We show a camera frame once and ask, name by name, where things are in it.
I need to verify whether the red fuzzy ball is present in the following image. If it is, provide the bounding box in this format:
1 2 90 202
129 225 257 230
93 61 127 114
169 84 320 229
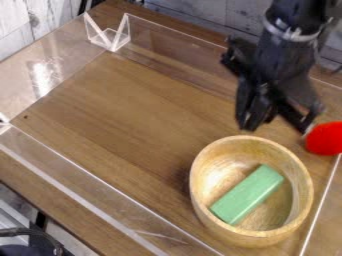
306 121 342 155

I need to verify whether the clear acrylic corner bracket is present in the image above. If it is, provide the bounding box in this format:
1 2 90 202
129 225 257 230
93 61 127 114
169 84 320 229
82 13 131 52

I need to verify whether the green rectangular block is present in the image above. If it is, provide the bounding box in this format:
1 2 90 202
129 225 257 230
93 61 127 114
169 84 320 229
209 165 284 225

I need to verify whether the black device with cable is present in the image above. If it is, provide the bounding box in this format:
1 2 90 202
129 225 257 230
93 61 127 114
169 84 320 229
0 224 74 256

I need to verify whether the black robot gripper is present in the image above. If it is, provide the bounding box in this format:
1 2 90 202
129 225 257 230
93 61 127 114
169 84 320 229
220 31 324 134

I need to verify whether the brown wooden bowl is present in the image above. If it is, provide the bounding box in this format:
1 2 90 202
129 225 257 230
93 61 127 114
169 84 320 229
189 135 314 248

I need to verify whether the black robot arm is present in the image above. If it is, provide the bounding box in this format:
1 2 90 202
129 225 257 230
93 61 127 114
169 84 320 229
220 0 342 133

